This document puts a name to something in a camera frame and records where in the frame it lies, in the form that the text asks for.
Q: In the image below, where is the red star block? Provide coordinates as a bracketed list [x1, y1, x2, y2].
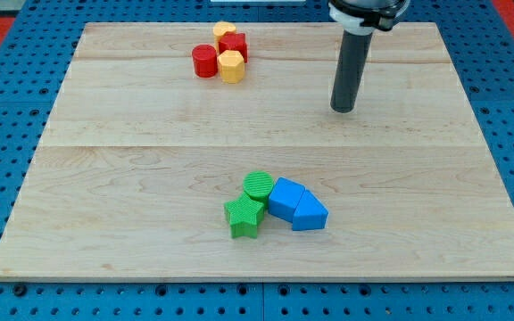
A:
[218, 32, 248, 62]

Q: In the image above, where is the blue cube block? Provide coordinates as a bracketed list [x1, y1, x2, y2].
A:
[268, 177, 305, 222]

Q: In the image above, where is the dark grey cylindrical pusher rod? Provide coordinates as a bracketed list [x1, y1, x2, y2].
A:
[330, 31, 372, 113]

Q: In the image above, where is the red cylinder block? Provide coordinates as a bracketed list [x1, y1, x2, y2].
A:
[191, 44, 218, 78]

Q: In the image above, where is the yellow heart block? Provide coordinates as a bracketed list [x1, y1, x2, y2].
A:
[212, 21, 236, 53]

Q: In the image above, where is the light wooden board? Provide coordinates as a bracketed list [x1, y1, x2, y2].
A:
[0, 22, 514, 283]

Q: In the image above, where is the blue triangle block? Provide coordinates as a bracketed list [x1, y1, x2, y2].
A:
[292, 190, 328, 231]

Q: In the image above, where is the green cylinder block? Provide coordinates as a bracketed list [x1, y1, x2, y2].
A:
[243, 170, 274, 208]

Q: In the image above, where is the green star block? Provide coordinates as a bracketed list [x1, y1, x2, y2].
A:
[224, 193, 265, 239]

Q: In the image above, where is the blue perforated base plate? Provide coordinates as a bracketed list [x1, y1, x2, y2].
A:
[0, 0, 514, 320]

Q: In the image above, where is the yellow hexagon block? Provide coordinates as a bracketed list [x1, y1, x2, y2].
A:
[218, 50, 245, 84]

